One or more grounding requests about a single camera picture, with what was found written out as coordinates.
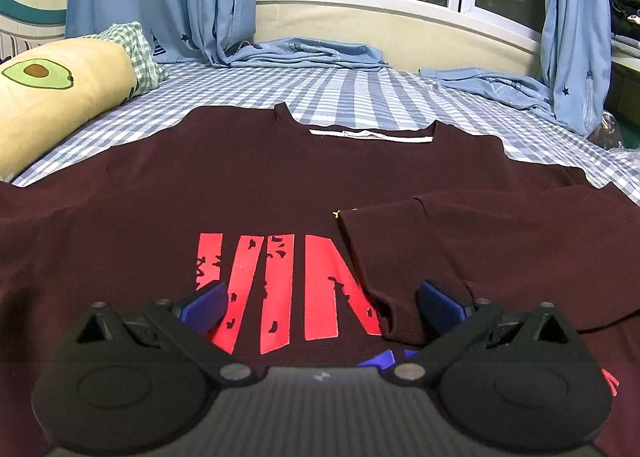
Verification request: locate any maroon printed sweater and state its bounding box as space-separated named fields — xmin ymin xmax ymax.
xmin=1 ymin=105 xmax=639 ymax=456

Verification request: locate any blue checkered bed sheet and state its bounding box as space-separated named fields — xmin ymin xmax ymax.
xmin=13 ymin=62 xmax=639 ymax=201

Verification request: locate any green checkered pillow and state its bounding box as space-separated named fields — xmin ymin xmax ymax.
xmin=87 ymin=21 xmax=169 ymax=99

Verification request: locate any yellow avocado print quilt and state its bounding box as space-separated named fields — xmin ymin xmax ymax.
xmin=1 ymin=38 xmax=137 ymax=182

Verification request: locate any right blue star curtain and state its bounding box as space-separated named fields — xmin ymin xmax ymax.
xmin=418 ymin=0 xmax=614 ymax=138

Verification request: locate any teal white headboard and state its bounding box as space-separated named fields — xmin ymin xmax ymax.
xmin=0 ymin=0 xmax=66 ymax=62

